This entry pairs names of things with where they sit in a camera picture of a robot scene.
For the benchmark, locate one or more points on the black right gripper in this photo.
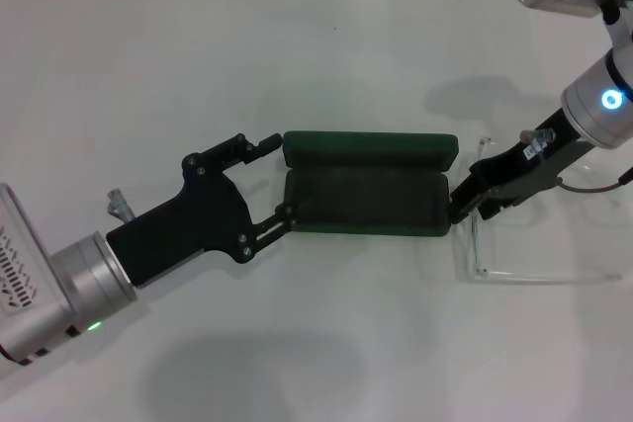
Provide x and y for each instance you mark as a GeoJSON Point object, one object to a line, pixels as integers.
{"type": "Point", "coordinates": [534, 165]}

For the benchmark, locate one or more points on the clear plug on gripper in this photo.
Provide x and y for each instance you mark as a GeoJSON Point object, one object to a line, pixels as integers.
{"type": "Point", "coordinates": [541, 136]}
{"type": "Point", "coordinates": [120, 204]}

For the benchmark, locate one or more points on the green glasses case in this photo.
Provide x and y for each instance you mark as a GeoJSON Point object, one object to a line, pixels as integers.
{"type": "Point", "coordinates": [366, 194]}

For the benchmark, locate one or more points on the clear white glasses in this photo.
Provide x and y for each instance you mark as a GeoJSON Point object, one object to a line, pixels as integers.
{"type": "Point", "coordinates": [519, 278]}

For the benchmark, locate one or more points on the clear plug on left gripper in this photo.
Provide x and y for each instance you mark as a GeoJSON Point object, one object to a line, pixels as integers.
{"type": "Point", "coordinates": [120, 204]}

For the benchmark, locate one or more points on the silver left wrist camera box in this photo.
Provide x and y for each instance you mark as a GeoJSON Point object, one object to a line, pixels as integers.
{"type": "Point", "coordinates": [25, 254]}

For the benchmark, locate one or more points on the clear plug on right gripper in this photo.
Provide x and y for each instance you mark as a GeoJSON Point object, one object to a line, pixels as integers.
{"type": "Point", "coordinates": [541, 136]}

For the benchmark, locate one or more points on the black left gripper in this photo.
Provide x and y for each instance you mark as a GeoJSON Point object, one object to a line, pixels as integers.
{"type": "Point", "coordinates": [198, 214]}

